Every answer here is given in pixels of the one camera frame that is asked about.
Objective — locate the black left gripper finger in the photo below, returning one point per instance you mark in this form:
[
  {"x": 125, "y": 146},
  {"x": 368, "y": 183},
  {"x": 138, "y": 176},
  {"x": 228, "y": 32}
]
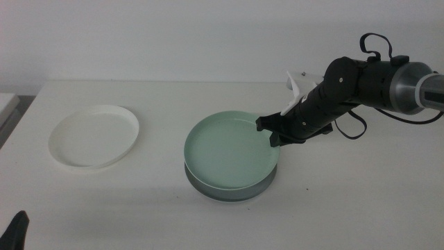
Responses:
[{"x": 14, "y": 232}]

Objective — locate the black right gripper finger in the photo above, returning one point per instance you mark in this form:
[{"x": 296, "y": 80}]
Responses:
[
  {"x": 277, "y": 139},
  {"x": 267, "y": 123}
]

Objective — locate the pale green shallow bowl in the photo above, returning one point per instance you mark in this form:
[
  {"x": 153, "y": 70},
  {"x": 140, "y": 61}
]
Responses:
[{"x": 225, "y": 152}]

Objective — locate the white shallow bowl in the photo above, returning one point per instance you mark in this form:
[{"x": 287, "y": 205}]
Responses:
[{"x": 93, "y": 139}]

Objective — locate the grey shallow bowl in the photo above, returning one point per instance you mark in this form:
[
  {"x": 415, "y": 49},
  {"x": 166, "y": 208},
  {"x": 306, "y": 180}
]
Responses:
[{"x": 236, "y": 195}]

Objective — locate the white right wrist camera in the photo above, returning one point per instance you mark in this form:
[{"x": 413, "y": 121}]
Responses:
[{"x": 295, "y": 88}]

